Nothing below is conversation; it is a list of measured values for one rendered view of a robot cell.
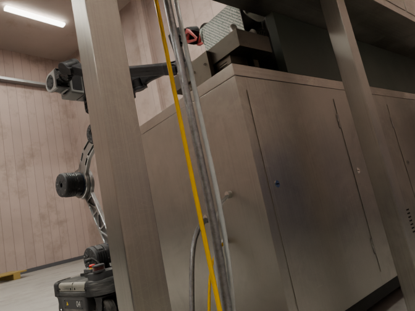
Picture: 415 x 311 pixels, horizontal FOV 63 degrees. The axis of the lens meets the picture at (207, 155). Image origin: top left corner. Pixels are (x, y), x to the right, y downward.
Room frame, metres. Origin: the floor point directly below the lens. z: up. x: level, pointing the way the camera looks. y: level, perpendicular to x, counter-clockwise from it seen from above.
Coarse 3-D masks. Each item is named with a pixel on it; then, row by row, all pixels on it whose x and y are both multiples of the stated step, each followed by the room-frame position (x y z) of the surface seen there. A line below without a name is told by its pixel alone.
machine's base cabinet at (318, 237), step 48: (240, 96) 0.97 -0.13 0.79; (288, 96) 1.12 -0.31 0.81; (336, 96) 1.33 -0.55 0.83; (384, 96) 1.63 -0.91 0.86; (144, 144) 1.42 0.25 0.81; (192, 144) 1.17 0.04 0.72; (240, 144) 1.00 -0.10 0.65; (288, 144) 1.08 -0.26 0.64; (336, 144) 1.26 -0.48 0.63; (192, 192) 1.21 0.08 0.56; (240, 192) 1.03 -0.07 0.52; (288, 192) 1.04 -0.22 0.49; (336, 192) 1.21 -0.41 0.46; (240, 240) 1.07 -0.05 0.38; (288, 240) 1.01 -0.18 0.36; (336, 240) 1.16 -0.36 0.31; (384, 240) 1.37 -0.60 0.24; (240, 288) 1.10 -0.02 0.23; (288, 288) 0.98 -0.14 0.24; (336, 288) 1.12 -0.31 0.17; (384, 288) 1.39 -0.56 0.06
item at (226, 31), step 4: (240, 16) 1.24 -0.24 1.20; (236, 20) 1.26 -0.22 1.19; (240, 20) 1.24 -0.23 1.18; (236, 24) 1.26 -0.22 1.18; (240, 24) 1.24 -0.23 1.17; (228, 28) 1.29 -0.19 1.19; (240, 28) 1.25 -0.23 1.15; (244, 28) 1.24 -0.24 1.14; (224, 32) 1.31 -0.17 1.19; (228, 32) 1.30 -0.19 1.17; (216, 36) 1.35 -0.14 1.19; (220, 36) 1.33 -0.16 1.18; (224, 36) 1.32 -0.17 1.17; (212, 40) 1.37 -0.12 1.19; (216, 40) 1.35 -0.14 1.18; (208, 44) 1.40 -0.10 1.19; (212, 44) 1.38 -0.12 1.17; (208, 48) 1.40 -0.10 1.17
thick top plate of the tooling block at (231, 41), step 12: (228, 36) 1.04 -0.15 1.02; (240, 36) 1.02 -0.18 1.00; (252, 36) 1.06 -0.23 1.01; (264, 36) 1.10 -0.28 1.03; (216, 48) 1.09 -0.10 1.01; (228, 48) 1.05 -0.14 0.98; (240, 48) 1.03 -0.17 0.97; (252, 48) 1.05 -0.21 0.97; (264, 48) 1.09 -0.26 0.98; (216, 60) 1.10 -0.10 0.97
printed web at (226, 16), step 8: (224, 8) 1.31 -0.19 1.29; (232, 8) 1.26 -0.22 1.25; (216, 16) 1.34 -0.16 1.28; (224, 16) 1.30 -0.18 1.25; (232, 16) 1.27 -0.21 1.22; (208, 24) 1.38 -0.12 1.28; (216, 24) 1.34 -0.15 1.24; (224, 24) 1.31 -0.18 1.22; (256, 24) 1.33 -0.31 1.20; (208, 32) 1.38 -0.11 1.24; (216, 32) 1.35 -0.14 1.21; (256, 32) 1.34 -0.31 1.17; (264, 32) 1.31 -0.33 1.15; (208, 40) 1.39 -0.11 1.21
